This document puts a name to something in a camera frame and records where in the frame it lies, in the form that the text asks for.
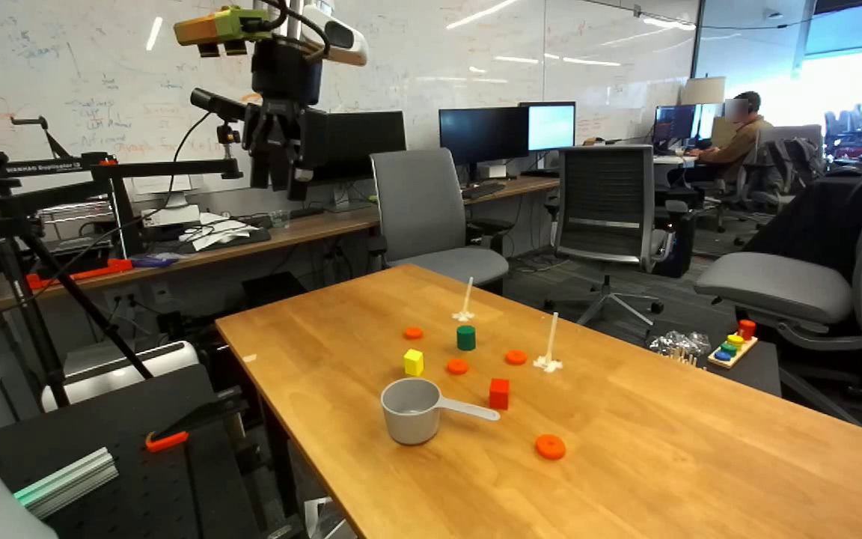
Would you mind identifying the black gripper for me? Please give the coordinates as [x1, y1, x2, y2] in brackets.
[241, 98, 304, 191]

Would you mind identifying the yellow block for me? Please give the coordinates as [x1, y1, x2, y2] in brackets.
[402, 348, 425, 377]

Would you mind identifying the green block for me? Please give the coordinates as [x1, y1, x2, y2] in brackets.
[454, 324, 476, 350]

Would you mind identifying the orange red block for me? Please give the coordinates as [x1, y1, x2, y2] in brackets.
[488, 377, 512, 411]

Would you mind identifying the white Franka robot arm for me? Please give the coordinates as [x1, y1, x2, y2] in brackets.
[174, 0, 367, 199]

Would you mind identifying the grey measuring cup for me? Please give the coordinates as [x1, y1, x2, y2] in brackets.
[379, 377, 500, 446]

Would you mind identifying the orange disc near cup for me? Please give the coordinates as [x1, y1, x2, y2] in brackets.
[533, 435, 566, 461]

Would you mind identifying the dark monitor behind gripper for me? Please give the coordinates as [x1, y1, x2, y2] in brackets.
[303, 110, 404, 181]

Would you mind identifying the grey office chair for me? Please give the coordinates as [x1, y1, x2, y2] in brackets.
[372, 148, 509, 289]

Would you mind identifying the black computer monitor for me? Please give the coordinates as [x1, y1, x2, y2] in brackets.
[436, 107, 527, 184]

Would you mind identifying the orange disc far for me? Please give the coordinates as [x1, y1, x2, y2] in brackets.
[402, 326, 425, 341]

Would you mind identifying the lit computer monitor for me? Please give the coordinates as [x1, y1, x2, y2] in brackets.
[527, 103, 578, 154]

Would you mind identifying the long wooden desk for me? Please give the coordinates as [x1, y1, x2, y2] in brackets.
[32, 176, 559, 301]

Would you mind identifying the orange disc centre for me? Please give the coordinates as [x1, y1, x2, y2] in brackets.
[445, 359, 470, 375]

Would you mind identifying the orange disc right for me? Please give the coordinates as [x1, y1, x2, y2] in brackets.
[503, 350, 527, 365]

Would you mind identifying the black mesh office chair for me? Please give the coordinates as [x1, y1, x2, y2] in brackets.
[553, 143, 663, 329]

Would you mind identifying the seated person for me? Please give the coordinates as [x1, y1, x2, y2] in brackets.
[690, 89, 768, 184]

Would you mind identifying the crumpled clear plastic bag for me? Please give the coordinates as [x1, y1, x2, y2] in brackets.
[650, 329, 710, 365]

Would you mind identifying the colourful stacking toy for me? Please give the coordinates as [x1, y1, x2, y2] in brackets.
[710, 317, 756, 369]

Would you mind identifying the black side table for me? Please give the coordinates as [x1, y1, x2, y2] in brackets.
[645, 316, 783, 398]

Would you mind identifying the grey chair at right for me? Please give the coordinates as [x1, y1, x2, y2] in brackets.
[693, 176, 862, 405]

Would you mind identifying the yellow wrist camera mount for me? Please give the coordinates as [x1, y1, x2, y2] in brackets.
[174, 6, 282, 58]

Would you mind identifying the black camera tripod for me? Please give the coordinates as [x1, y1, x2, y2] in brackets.
[0, 115, 244, 435]

